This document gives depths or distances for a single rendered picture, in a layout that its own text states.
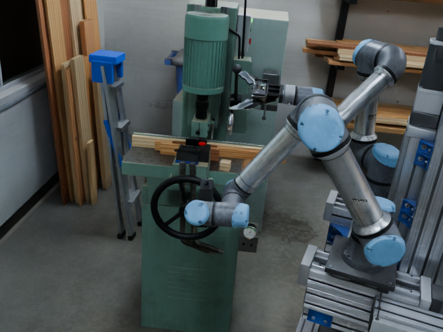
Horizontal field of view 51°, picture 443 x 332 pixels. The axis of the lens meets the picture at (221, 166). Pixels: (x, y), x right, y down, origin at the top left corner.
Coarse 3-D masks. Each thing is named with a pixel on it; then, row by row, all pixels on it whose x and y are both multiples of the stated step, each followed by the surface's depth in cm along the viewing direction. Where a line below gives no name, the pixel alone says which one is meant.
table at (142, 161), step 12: (132, 156) 200; (144, 156) 201; (156, 156) 202; (168, 156) 203; (132, 168) 195; (144, 168) 195; (156, 168) 195; (168, 168) 194; (216, 168) 196; (240, 168) 198; (216, 180) 195; (228, 180) 194
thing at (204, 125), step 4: (208, 116) 204; (192, 120) 198; (196, 120) 198; (200, 120) 199; (204, 120) 199; (208, 120) 200; (192, 124) 197; (196, 124) 197; (200, 124) 197; (204, 124) 197; (208, 124) 199; (192, 128) 198; (196, 128) 198; (200, 128) 198; (204, 128) 198; (208, 128) 205; (192, 132) 199; (200, 132) 199; (204, 132) 199; (196, 136) 200; (200, 136) 199; (204, 136) 199
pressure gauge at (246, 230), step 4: (248, 224) 197; (252, 224) 198; (244, 228) 197; (248, 228) 196; (252, 228) 196; (256, 228) 198; (244, 232) 197; (248, 232) 197; (252, 232) 197; (256, 232) 196; (248, 236) 198; (252, 236) 198
